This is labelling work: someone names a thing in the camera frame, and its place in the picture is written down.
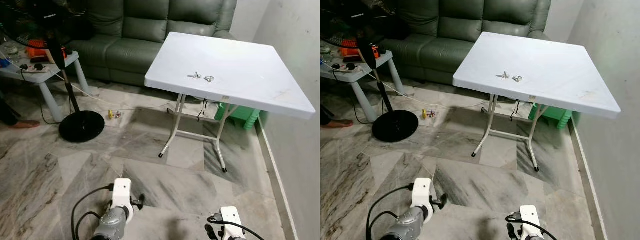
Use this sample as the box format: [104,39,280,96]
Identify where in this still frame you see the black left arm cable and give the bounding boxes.
[71,185,115,240]
[365,183,415,240]

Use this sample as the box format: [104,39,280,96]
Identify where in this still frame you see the grey plastic side table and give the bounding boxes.
[320,49,406,124]
[0,47,91,124]

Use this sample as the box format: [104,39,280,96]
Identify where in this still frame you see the black standing fan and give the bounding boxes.
[320,0,420,143]
[0,0,106,144]

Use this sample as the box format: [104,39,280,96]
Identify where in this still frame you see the white floor cable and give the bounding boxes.
[50,69,177,112]
[364,69,490,111]

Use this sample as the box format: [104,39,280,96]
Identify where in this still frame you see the person's bare foot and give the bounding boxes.
[320,107,355,130]
[0,97,41,130]

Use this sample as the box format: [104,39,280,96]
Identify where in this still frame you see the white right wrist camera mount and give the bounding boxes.
[519,205,542,239]
[220,206,246,240]

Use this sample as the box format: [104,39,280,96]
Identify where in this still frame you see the white power strip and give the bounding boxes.
[332,62,364,74]
[20,63,51,75]

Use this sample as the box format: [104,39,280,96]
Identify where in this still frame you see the green plastic stool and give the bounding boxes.
[215,102,261,131]
[528,103,573,130]

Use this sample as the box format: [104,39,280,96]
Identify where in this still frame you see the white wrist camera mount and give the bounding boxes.
[411,178,434,224]
[220,206,246,240]
[111,178,134,224]
[519,205,542,239]

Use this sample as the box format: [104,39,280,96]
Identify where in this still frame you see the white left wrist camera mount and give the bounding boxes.
[411,178,434,224]
[111,178,134,224]

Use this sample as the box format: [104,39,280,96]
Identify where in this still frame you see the green leather sofa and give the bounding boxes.
[65,0,239,87]
[385,0,553,86]

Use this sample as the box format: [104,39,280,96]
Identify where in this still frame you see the orange box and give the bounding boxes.
[26,39,68,60]
[340,39,382,57]

